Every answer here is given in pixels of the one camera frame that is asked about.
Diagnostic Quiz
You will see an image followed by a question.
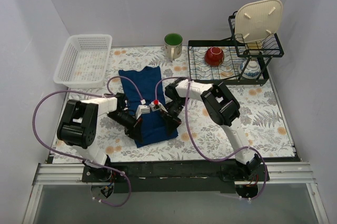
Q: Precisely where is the blue t shirt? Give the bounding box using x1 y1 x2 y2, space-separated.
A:
118 66 179 148

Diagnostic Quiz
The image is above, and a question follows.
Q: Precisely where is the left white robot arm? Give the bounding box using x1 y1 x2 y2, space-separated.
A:
57 93 143 182

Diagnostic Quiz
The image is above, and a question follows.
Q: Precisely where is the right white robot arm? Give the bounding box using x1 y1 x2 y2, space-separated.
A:
152 77 262 181

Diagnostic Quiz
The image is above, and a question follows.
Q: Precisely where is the red bowl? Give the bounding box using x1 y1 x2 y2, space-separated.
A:
204 46 224 66

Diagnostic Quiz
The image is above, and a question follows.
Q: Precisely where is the green inside floral mug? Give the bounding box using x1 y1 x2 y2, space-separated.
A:
164 33 183 61

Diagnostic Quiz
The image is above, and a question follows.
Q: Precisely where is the white plastic basket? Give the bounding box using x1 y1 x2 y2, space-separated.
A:
53 34 113 89

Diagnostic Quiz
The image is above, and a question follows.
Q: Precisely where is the blue white patterned bowl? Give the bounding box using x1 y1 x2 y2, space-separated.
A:
238 60 261 79

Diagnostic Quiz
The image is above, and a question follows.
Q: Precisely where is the cream square plastic lid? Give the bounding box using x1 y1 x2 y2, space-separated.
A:
234 0 283 43

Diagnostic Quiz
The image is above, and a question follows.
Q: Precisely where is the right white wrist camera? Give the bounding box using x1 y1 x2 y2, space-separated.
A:
149 100 166 112

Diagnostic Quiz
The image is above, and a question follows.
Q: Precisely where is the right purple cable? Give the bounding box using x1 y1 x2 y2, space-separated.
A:
154 76 269 201

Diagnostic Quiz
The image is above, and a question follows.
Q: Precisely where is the purple cable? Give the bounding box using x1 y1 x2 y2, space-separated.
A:
33 75 147 207
154 76 269 201

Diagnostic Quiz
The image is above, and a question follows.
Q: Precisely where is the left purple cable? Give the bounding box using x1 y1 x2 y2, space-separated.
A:
33 75 147 207

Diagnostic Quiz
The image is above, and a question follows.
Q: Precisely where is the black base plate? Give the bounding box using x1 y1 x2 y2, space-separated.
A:
82 160 270 193

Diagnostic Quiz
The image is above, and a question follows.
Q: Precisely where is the black wire dish rack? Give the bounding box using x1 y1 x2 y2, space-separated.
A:
187 12 284 86

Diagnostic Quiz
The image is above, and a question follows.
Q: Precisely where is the aluminium frame rail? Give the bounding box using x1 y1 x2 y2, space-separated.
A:
33 162 316 185

